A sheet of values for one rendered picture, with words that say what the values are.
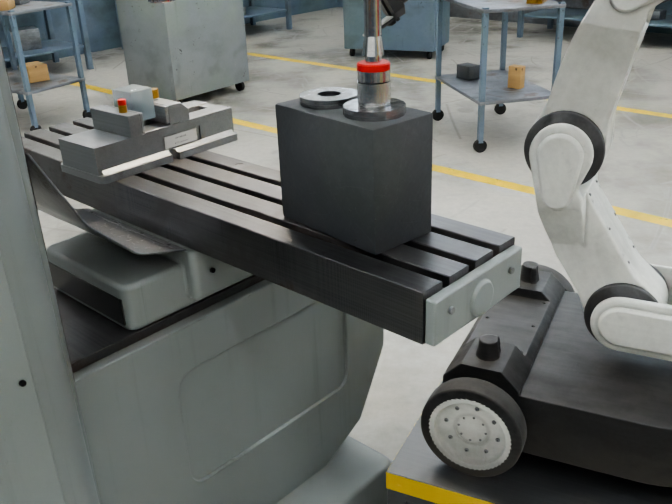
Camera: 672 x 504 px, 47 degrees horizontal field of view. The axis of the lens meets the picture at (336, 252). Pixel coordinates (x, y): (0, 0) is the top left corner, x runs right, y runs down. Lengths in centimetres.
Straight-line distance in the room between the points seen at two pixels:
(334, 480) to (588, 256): 79
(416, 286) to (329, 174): 23
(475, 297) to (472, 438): 52
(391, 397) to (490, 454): 95
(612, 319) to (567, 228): 19
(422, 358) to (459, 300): 160
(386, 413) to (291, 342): 80
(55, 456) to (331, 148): 64
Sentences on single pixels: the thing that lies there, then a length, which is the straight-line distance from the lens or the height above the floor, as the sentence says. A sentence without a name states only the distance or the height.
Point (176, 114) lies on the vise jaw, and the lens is 159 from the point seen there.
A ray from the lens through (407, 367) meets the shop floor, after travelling 260.
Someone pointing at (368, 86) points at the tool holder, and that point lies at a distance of 109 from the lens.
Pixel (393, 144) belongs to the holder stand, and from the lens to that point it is 107.
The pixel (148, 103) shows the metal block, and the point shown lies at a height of 108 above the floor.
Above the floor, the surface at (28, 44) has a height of 28.
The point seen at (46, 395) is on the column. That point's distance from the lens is 124.
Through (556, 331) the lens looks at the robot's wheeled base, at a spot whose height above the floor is 57.
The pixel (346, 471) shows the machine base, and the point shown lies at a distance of 189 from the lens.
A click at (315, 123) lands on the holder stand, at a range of 113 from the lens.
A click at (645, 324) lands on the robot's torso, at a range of 153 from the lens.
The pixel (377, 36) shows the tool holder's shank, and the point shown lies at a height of 126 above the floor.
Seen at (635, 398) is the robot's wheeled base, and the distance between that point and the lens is 155.
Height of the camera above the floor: 144
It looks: 25 degrees down
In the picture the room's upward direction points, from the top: 2 degrees counter-clockwise
